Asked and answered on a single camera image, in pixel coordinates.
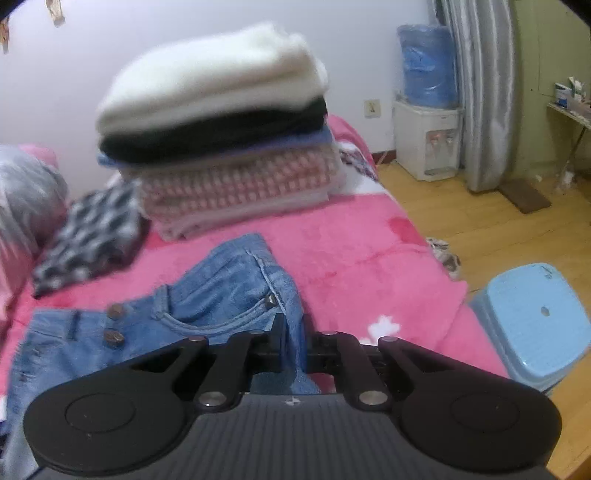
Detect pink patterned folded garment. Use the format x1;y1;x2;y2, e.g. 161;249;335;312
138;141;346;240

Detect black white plaid garment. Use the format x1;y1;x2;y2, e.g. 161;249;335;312
32;181;148;299

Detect white water dispenser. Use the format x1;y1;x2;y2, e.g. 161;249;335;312
393;100;463;182

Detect wall power socket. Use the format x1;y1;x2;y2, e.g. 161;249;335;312
363;99;382;118

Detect white folded sweater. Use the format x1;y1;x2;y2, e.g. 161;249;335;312
96;23;329;137

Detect light blue plastic stool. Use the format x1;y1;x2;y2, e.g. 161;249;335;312
471;263;590;393

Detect brown floor mat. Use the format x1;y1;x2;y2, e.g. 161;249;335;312
498;179;552;214

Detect grey curtain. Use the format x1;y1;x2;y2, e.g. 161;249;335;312
436;1;520;193

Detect blue water bottle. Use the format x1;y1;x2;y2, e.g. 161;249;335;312
398;25;460;109

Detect pink grey floral duvet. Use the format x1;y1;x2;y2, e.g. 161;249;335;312
1;144;68;326

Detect pink floral bed blanket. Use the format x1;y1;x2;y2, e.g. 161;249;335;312
0;115;509;416

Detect blue folded garment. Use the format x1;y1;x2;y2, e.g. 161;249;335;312
97;124;335;176

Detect cluttered side table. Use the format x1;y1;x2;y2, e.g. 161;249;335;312
547;76;590;193

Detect blue denim jeans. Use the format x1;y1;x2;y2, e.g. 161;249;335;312
1;233;319;479

